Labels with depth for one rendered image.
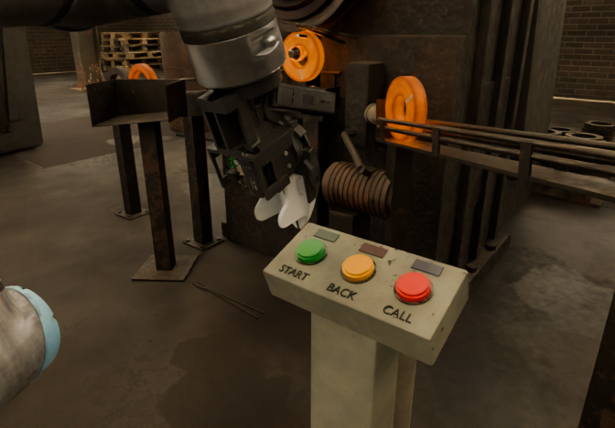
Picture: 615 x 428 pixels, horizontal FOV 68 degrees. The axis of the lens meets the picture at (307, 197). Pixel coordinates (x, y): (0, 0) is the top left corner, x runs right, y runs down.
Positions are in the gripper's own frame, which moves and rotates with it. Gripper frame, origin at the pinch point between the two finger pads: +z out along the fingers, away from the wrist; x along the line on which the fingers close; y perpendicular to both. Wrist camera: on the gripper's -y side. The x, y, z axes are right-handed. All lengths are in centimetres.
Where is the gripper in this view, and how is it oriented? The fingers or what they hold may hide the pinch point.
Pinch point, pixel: (301, 215)
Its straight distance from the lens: 57.8
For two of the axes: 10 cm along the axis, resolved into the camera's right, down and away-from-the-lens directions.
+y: -5.8, 5.8, -5.8
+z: 2.1, 7.9, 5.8
